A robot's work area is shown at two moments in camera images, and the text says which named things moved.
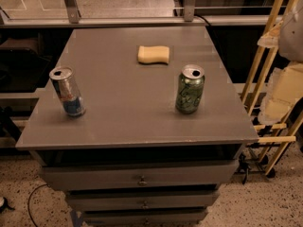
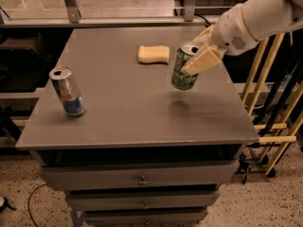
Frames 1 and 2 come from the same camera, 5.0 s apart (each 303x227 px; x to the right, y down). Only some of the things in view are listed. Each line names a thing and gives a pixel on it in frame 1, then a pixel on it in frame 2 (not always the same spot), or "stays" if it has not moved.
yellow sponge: [149, 55] stays
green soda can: [190, 89] to [180, 79]
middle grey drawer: [143, 200] stays
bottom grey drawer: [145, 218] stays
